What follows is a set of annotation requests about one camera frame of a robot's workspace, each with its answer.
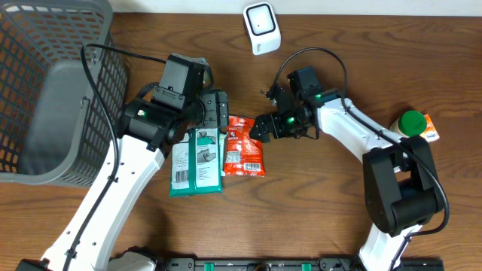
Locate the white barcode scanner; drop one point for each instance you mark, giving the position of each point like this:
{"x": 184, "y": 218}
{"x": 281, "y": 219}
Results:
{"x": 262, "y": 28}

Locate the green lid jar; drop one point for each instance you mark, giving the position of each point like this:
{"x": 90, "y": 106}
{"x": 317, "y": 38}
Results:
{"x": 411, "y": 123}

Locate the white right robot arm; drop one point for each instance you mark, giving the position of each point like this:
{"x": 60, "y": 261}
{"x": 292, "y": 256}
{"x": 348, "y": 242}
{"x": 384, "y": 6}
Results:
{"x": 402, "y": 192}

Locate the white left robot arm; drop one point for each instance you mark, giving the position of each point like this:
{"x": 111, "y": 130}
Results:
{"x": 148, "y": 129}

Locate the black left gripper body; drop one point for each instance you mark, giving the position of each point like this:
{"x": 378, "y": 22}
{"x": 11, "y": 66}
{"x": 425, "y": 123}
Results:
{"x": 216, "y": 116}

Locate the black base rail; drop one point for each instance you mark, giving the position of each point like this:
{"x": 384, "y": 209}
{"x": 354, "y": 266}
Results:
{"x": 189, "y": 264}

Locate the grey plastic mesh basket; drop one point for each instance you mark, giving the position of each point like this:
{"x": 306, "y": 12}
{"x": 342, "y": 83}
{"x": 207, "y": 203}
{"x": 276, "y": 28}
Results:
{"x": 61, "y": 84}

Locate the red Hacks candy bag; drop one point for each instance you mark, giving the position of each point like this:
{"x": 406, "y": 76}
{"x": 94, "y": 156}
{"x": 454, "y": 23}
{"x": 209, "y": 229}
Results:
{"x": 244, "y": 155}

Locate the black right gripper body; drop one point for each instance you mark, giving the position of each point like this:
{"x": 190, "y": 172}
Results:
{"x": 288, "y": 123}

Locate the green 3M gloves pack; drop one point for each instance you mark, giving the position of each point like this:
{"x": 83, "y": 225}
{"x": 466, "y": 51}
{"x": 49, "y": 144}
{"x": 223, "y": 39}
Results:
{"x": 196, "y": 158}

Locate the small orange carton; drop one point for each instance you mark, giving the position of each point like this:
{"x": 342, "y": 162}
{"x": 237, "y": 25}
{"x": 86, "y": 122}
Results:
{"x": 430, "y": 134}

